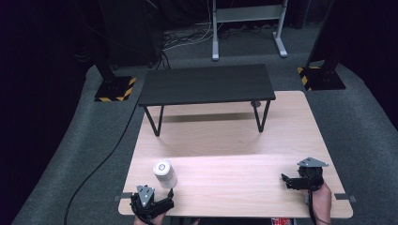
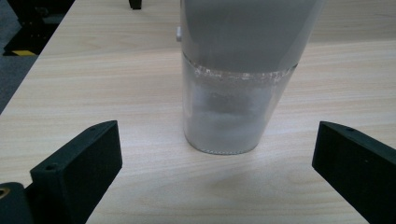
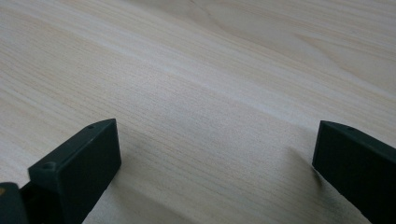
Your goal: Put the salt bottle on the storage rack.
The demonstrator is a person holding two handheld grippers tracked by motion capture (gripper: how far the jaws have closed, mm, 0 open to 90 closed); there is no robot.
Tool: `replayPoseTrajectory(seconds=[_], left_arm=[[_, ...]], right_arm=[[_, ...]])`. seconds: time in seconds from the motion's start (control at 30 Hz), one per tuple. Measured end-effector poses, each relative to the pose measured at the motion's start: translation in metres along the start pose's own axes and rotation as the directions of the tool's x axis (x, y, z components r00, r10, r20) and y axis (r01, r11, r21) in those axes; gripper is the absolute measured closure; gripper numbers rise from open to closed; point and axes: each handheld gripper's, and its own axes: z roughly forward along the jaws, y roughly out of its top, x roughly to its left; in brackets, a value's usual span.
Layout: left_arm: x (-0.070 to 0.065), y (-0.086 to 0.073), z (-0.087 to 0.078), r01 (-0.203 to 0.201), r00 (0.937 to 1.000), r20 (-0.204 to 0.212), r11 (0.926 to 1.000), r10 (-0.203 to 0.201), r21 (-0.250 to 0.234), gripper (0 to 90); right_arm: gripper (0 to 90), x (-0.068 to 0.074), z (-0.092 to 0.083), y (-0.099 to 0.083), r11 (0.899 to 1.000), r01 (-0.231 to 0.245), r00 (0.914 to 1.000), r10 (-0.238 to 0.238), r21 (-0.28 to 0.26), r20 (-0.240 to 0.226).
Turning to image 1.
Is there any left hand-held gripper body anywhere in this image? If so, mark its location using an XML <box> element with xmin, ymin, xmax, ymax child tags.
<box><xmin>130</xmin><ymin>185</ymin><xmax>170</xmax><ymax>220</ymax></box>

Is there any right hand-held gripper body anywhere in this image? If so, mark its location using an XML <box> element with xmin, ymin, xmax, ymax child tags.
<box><xmin>293</xmin><ymin>157</ymin><xmax>329</xmax><ymax>192</ymax></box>

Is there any grey table edge bracket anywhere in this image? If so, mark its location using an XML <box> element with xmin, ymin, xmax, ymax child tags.
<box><xmin>114</xmin><ymin>191</ymin><xmax>133</xmax><ymax>202</ymax></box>
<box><xmin>333</xmin><ymin>192</ymin><xmax>358</xmax><ymax>203</ymax></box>

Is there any white metal desk frame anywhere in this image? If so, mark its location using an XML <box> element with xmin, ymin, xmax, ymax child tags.
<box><xmin>211</xmin><ymin>0</ymin><xmax>289</xmax><ymax>62</ymax></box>

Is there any person's left hand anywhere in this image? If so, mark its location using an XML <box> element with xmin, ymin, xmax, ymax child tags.
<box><xmin>133</xmin><ymin>212</ymin><xmax>171</xmax><ymax>225</ymax></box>

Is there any long black floor cable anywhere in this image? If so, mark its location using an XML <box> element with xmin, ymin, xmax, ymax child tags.
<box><xmin>63</xmin><ymin>101</ymin><xmax>143</xmax><ymax>225</ymax></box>

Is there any bundle of floor cables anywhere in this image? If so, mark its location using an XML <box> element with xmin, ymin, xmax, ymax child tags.
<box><xmin>156</xmin><ymin>18</ymin><xmax>276</xmax><ymax>70</ymax></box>

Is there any black riser shelf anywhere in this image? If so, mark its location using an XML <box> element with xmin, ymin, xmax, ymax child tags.
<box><xmin>138</xmin><ymin>64</ymin><xmax>277</xmax><ymax>138</ymax></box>

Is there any black stand with striped base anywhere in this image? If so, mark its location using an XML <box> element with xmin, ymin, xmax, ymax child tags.
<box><xmin>92</xmin><ymin>0</ymin><xmax>137</xmax><ymax>103</ymax></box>
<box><xmin>297</xmin><ymin>0</ymin><xmax>347</xmax><ymax>92</ymax></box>

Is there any red printed packet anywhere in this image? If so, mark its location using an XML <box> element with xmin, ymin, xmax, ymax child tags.
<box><xmin>270</xmin><ymin>217</ymin><xmax>295</xmax><ymax>225</ymax></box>

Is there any dark equipment cabinet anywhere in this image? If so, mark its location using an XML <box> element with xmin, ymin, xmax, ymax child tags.
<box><xmin>99</xmin><ymin>0</ymin><xmax>165</xmax><ymax>68</ymax></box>

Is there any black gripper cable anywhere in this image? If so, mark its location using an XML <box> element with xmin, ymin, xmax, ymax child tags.
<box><xmin>307</xmin><ymin>179</ymin><xmax>331</xmax><ymax>225</ymax></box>

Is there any white cylindrical can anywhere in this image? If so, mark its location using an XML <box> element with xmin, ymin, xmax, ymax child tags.
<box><xmin>152</xmin><ymin>158</ymin><xmax>178</xmax><ymax>189</ymax></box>

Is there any person's right hand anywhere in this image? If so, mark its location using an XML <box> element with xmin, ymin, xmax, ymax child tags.
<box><xmin>303</xmin><ymin>182</ymin><xmax>332</xmax><ymax>225</ymax></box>

